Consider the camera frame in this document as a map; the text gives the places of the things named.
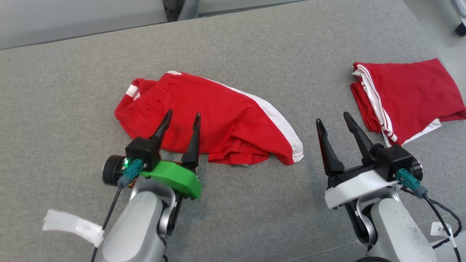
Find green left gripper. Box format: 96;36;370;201
140;110;202;200

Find teal left cable connector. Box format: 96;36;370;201
117;159;145;187

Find white cable label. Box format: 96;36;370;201
430;222;452;237
43;209;104;248

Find red basketball jersey white sleeves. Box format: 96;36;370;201
350;58;466;147

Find red shorts white side stripe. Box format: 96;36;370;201
114;71;304;166

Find teal cable connector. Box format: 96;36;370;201
396;168;429;199
117;159;145;187

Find white left cable label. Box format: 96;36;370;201
43;209;104;248

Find teal right cable connector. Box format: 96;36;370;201
396;168;429;199

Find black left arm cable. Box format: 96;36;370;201
91;184;125;262

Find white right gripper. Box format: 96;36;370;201
316;112;399;210

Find dark grey hinge bracket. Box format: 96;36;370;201
163;0;185;23

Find white right cable label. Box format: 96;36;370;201
430;222;452;237

